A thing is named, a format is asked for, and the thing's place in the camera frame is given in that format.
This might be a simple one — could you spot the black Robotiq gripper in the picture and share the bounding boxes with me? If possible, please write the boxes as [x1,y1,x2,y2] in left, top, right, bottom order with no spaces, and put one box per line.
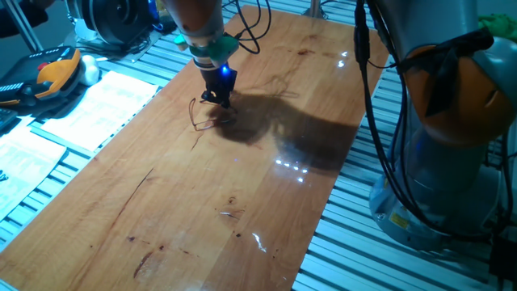
[200,63,238,110]

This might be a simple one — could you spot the brown framed glasses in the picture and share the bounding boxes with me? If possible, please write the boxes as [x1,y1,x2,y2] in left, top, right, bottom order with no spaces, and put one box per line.
[187,96,239,133]

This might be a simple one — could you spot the blue cloth bag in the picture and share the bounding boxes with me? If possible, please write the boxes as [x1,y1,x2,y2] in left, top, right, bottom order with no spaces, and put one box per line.
[147,0,165,32]

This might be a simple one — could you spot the orange-brown wooden board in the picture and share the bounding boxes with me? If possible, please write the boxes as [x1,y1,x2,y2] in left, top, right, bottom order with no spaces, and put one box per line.
[0,4,391,291]

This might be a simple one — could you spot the white paper sheet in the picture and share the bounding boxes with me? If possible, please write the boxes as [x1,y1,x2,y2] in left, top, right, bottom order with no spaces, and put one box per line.
[40,70,161,153]
[0,124,68,221]

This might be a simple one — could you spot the white computer mouse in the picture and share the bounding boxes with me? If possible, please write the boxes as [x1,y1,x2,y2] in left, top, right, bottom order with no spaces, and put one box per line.
[79,54,101,87]

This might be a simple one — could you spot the orange black teach pendant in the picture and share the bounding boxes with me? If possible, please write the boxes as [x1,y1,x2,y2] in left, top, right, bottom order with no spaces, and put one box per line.
[0,46,84,108]

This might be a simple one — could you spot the black keyboard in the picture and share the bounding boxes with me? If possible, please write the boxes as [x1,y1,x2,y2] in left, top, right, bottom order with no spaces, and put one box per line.
[0,108,19,133]

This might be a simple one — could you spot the green cloth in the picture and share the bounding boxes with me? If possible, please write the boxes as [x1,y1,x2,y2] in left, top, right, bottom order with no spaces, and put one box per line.
[478,14,517,42]

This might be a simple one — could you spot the slim aluminium frame post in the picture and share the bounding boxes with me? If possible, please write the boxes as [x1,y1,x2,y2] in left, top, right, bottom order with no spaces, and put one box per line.
[302,0,328,19]

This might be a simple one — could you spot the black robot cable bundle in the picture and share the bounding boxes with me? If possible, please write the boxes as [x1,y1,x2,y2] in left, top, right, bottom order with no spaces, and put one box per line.
[221,0,517,246]

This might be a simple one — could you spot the upright aluminium frame post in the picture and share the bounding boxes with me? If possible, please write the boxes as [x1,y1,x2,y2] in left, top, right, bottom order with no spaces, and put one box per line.
[3,0,44,52]

